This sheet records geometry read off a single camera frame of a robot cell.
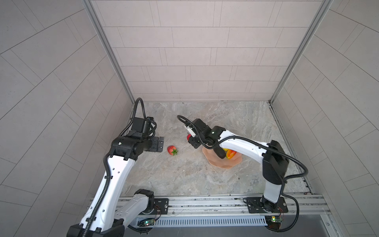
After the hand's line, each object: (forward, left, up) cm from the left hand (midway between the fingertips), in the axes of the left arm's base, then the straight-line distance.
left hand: (156, 139), depth 70 cm
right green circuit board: (-31, -56, -22) cm, 67 cm away
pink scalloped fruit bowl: (-1, -30, -21) cm, 37 cm away
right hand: (+7, -16, -12) cm, 21 cm away
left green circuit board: (-31, +3, -19) cm, 37 cm away
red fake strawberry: (+3, -5, -18) cm, 19 cm away
